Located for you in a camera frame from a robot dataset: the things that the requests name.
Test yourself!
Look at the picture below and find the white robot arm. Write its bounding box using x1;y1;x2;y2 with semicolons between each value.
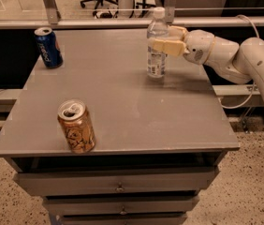
148;26;264;102

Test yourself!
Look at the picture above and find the gold orange soda can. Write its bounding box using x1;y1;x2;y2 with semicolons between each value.
57;99;95;153

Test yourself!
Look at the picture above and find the metal railing frame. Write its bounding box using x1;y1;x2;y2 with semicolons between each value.
0;0;264;29

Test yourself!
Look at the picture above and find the top grey drawer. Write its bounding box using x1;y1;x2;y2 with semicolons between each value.
14;167;219;196

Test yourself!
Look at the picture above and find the middle grey drawer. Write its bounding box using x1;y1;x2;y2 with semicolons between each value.
44;195;198;216

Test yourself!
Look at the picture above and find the grey drawer cabinet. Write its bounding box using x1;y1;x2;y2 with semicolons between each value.
0;27;241;225

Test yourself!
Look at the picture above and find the grey drawer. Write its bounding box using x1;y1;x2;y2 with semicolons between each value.
14;167;219;196
61;213;187;225
44;195;198;216

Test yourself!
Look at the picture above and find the white cable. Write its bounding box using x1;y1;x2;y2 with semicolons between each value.
220;14;261;111

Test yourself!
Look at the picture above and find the clear plastic water bottle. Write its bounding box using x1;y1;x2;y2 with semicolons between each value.
147;7;169;79

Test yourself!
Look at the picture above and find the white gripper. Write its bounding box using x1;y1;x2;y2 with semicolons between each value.
148;25;215;65

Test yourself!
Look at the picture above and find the bottom grey drawer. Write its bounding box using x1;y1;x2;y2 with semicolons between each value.
61;213;187;225

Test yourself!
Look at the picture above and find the blue Pepsi soda can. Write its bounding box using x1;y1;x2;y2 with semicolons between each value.
35;27;63;68

